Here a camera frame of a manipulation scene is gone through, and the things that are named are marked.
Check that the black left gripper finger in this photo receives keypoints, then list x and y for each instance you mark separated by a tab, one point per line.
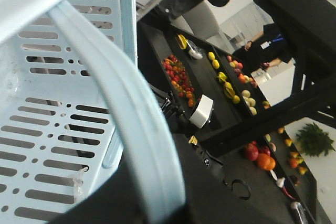
208	199

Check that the light blue plastic basket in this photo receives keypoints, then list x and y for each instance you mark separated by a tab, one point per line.
72	103

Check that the red apple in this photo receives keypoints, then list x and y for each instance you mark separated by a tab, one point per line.
251	152

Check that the orange fruit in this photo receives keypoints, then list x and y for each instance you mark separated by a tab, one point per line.
265	162

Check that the green leafy vegetable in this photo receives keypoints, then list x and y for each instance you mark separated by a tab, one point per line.
314	141

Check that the person in black shirt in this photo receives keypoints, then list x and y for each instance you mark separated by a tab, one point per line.
266	49

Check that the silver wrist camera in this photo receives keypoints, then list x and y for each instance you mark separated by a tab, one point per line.
202	113

